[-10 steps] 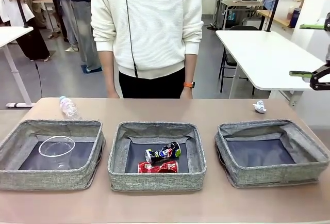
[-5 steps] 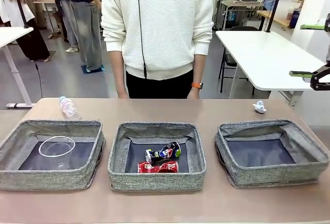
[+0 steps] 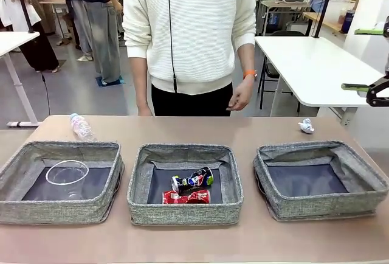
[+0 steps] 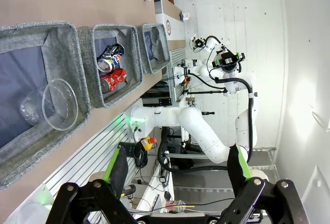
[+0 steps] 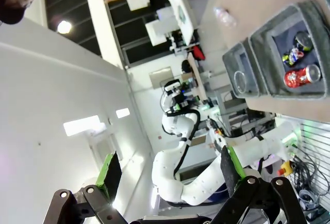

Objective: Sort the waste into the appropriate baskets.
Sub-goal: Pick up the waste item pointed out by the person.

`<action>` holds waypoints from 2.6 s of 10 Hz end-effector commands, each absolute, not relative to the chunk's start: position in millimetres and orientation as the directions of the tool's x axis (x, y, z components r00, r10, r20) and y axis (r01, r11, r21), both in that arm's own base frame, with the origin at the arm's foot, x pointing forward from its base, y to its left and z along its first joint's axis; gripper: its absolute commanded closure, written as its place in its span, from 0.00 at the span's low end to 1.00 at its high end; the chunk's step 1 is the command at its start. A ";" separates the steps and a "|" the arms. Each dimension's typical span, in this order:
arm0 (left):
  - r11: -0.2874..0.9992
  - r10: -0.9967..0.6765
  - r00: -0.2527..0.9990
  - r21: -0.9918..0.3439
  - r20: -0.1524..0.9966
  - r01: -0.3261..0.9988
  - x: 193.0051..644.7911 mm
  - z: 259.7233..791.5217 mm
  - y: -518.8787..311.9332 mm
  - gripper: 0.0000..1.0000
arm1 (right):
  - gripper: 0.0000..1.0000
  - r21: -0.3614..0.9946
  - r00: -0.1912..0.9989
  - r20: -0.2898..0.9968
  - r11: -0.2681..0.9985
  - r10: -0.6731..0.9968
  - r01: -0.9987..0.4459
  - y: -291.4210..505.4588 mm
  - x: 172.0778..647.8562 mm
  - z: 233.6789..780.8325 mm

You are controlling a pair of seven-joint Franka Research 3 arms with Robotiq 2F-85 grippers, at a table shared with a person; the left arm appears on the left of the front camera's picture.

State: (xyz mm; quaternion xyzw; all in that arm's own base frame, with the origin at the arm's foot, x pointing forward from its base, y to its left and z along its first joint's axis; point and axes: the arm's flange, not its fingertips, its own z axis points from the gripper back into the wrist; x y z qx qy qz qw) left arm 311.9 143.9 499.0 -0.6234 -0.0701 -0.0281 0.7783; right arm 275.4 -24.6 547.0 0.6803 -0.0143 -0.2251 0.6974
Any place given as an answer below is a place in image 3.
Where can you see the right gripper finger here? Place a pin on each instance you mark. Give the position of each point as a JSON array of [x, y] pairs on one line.
[[380, 93], [369, 31]]

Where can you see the white paper ball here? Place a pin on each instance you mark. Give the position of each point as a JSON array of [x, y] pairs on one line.
[[306, 126]]

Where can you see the crushed dark blue can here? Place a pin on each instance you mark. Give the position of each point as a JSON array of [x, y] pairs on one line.
[[194, 180]]

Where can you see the crushed red can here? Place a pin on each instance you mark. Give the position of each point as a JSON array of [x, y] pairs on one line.
[[185, 197]]

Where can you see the clear plastic cup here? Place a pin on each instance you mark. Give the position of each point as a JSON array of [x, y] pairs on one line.
[[68, 182]]

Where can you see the person's right forearm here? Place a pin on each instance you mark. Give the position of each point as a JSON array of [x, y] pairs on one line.
[[140, 81]]

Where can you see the person's left forearm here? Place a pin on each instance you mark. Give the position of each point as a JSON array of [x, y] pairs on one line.
[[246, 58]]

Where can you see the person's left hand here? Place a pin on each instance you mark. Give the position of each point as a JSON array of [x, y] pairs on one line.
[[243, 95]]

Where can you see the person's right hand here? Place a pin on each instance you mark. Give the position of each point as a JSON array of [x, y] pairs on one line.
[[145, 112]]

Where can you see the dark blue bottle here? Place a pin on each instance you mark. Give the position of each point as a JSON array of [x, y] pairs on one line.
[[347, 22]]

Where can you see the wooden background table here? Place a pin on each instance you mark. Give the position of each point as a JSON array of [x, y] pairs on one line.
[[331, 25]]

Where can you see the clear plastic container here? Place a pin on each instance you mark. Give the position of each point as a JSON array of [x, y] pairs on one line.
[[334, 11]]

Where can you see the black slanted pole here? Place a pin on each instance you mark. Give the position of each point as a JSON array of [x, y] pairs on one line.
[[325, 5], [24, 2]]

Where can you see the large white table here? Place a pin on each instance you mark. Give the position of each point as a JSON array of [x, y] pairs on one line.
[[322, 69]]

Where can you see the black folding chair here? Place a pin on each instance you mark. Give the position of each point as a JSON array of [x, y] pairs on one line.
[[269, 75]]

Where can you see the orange wrist watch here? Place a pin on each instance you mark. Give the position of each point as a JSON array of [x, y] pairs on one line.
[[249, 74]]

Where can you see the grey fabric basket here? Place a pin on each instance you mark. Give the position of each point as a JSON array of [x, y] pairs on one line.
[[319, 207], [54, 212], [182, 213]]

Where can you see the person in white zip sweater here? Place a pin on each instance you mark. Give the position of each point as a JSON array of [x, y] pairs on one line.
[[197, 33]]

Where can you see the bystander in wide grey jeans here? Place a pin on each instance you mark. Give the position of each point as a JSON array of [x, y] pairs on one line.
[[103, 33]]

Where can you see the bystander in light shirt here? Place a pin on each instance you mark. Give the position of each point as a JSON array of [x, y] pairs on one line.
[[77, 17]]

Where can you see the crushed clear plastic bottle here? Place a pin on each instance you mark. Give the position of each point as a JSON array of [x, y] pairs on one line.
[[82, 128]]

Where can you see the background metal frame table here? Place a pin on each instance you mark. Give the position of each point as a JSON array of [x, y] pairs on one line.
[[285, 3]]

